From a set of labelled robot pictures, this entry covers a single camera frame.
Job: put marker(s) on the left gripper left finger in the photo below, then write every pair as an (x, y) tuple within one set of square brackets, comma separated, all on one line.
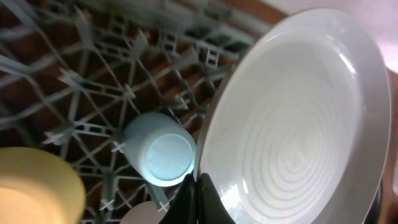
[(184, 206)]

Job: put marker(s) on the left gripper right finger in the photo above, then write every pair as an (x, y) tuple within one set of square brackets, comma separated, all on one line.
[(210, 209)]

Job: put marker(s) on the pink plastic cup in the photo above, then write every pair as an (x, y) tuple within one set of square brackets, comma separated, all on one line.
[(143, 213)]

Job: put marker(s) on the light blue plastic cup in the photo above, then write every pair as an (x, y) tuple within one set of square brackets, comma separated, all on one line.
[(159, 149)]

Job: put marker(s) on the grey plate with food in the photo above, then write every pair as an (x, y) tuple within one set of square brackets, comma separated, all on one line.
[(299, 131)]

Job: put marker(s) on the yellow plastic bowl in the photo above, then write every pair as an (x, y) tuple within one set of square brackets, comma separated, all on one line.
[(39, 187)]

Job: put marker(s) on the grey plastic dishwasher rack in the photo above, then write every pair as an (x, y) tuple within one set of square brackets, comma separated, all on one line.
[(75, 73)]

